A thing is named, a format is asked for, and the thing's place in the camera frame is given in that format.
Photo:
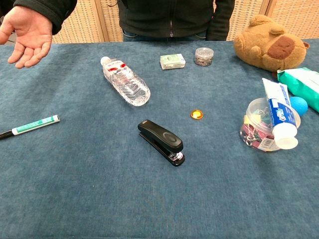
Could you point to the person's right forearm black sleeve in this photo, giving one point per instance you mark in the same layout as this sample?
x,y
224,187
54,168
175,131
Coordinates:
x,y
49,10

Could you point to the white blue toothpaste tube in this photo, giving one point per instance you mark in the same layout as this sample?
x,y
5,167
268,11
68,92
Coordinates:
x,y
279,107

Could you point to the clear jar of binder clips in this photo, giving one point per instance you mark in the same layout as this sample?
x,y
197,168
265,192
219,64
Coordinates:
x,y
254,132

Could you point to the blue foam ball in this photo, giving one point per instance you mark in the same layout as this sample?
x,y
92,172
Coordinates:
x,y
300,105

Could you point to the clear jar of paper clips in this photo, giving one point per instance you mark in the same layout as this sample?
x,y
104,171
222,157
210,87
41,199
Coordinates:
x,y
204,57

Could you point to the clear plastic water bottle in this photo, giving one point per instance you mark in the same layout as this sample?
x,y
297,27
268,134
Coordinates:
x,y
127,84

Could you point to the small round orange cap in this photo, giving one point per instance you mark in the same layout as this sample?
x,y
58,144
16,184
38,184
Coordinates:
x,y
197,114

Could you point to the person's torso black jacket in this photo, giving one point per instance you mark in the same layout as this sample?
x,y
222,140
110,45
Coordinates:
x,y
162,15

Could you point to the brown capybara plush toy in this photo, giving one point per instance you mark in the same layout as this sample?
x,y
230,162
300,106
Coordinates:
x,y
264,42

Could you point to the blue table cloth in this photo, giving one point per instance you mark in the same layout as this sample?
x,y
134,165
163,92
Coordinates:
x,y
74,186

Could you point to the green wet wipes pack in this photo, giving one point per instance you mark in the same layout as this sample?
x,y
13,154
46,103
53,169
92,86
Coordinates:
x,y
304,84

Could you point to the small green white box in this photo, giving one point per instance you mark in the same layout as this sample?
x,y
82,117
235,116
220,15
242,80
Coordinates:
x,y
173,61

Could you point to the person's right hand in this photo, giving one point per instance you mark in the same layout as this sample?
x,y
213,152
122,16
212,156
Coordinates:
x,y
32,37

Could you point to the black stapler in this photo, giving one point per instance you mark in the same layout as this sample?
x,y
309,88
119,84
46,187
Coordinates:
x,y
162,137

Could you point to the green white marker pen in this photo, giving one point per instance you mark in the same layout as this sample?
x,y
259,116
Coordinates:
x,y
32,124

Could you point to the person's left forearm black sleeve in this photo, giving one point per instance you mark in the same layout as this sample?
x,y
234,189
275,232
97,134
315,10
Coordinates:
x,y
221,20

